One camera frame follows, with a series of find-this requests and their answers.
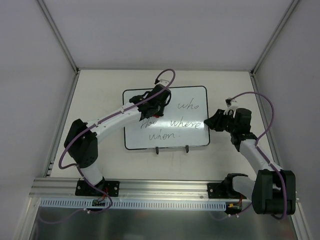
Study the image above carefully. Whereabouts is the white whiteboard black frame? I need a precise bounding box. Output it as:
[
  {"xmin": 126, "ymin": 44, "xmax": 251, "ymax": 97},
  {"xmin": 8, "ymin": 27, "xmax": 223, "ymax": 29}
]
[{"xmin": 124, "ymin": 85, "xmax": 210, "ymax": 150}]

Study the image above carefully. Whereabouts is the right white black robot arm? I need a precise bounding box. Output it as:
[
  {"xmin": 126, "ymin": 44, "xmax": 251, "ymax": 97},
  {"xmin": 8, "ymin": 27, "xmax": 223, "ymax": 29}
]
[{"xmin": 204, "ymin": 108, "xmax": 296, "ymax": 219}]

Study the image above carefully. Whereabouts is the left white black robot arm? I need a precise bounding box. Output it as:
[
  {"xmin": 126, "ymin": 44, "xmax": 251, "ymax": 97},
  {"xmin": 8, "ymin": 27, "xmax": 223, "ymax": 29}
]
[{"xmin": 58, "ymin": 84, "xmax": 172, "ymax": 196}]

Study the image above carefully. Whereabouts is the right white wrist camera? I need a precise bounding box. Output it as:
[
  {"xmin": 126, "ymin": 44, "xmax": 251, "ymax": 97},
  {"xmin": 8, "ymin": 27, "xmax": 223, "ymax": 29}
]
[{"xmin": 223, "ymin": 98, "xmax": 239, "ymax": 117}]

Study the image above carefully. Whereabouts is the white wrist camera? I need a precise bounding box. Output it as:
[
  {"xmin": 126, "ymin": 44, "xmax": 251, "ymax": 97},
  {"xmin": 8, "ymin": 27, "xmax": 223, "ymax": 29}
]
[
  {"xmin": 223, "ymin": 98, "xmax": 239, "ymax": 117},
  {"xmin": 154, "ymin": 79, "xmax": 170, "ymax": 87}
]

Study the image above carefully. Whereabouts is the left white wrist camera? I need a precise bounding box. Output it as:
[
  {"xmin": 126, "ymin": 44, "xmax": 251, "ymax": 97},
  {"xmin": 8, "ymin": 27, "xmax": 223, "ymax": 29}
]
[{"xmin": 154, "ymin": 79, "xmax": 170, "ymax": 87}]

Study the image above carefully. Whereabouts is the right aluminium frame post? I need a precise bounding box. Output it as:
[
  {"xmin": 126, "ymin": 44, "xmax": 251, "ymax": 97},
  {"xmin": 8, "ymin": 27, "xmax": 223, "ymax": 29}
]
[{"xmin": 249, "ymin": 0, "xmax": 301, "ymax": 164}]

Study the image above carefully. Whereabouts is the aluminium frame post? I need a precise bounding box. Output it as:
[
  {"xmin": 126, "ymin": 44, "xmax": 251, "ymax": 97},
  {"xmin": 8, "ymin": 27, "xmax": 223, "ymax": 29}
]
[
  {"xmin": 37, "ymin": 0, "xmax": 80, "ymax": 106},
  {"xmin": 249, "ymin": 0, "xmax": 301, "ymax": 164}
]

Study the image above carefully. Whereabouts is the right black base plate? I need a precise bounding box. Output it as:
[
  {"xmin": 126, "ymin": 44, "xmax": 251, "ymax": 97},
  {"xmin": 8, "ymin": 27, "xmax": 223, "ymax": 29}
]
[{"xmin": 206, "ymin": 182, "xmax": 233, "ymax": 199}]

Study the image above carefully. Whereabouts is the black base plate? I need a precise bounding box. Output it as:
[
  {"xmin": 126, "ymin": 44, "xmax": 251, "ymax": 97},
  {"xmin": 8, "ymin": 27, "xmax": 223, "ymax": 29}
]
[
  {"xmin": 206, "ymin": 182, "xmax": 233, "ymax": 199},
  {"xmin": 75, "ymin": 179, "xmax": 120, "ymax": 197}
]

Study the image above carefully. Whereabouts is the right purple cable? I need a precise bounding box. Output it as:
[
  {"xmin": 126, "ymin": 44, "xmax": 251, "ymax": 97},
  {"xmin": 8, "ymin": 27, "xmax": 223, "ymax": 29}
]
[{"xmin": 226, "ymin": 91, "xmax": 288, "ymax": 221}]

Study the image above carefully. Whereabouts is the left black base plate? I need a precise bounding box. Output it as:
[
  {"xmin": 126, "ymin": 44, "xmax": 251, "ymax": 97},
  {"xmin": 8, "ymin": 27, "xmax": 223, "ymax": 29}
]
[{"xmin": 75, "ymin": 179, "xmax": 120, "ymax": 197}]

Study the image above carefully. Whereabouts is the left aluminium frame post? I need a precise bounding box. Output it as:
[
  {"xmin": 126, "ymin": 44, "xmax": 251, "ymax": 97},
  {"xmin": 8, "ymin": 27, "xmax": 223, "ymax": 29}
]
[{"xmin": 37, "ymin": 0, "xmax": 80, "ymax": 106}]

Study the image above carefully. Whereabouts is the aluminium extrusion rail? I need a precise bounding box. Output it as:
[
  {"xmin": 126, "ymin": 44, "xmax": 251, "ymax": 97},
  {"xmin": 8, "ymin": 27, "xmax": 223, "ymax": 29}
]
[{"xmin": 28, "ymin": 176, "xmax": 300, "ymax": 203}]

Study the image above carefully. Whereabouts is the white slotted cable duct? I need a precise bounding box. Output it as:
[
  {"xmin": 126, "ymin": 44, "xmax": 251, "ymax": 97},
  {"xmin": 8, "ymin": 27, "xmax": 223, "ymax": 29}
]
[{"xmin": 39, "ymin": 197, "xmax": 227, "ymax": 212}]

